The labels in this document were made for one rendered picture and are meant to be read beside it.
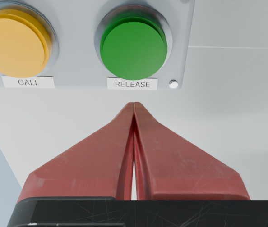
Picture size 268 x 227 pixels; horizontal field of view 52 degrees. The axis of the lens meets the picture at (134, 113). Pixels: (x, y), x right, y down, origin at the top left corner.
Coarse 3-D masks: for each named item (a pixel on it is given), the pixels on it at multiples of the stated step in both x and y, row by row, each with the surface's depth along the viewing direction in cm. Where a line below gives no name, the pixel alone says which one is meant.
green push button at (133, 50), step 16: (128, 16) 15; (144, 16) 15; (112, 32) 15; (128, 32) 15; (144, 32) 15; (160, 32) 15; (112, 48) 16; (128, 48) 16; (144, 48) 16; (160, 48) 16; (112, 64) 16; (128, 64) 16; (144, 64) 16; (160, 64) 16
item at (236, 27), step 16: (208, 0) 25; (224, 0) 25; (240, 0) 25; (256, 0) 25; (208, 16) 26; (224, 16) 26; (240, 16) 26; (256, 16) 26; (192, 32) 27; (208, 32) 27; (224, 32) 27; (240, 32) 27; (256, 32) 27; (256, 48) 28
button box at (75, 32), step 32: (0, 0) 15; (32, 0) 15; (64, 0) 15; (96, 0) 15; (128, 0) 15; (160, 0) 15; (192, 0) 15; (64, 32) 16; (96, 32) 16; (64, 64) 18; (96, 64) 18
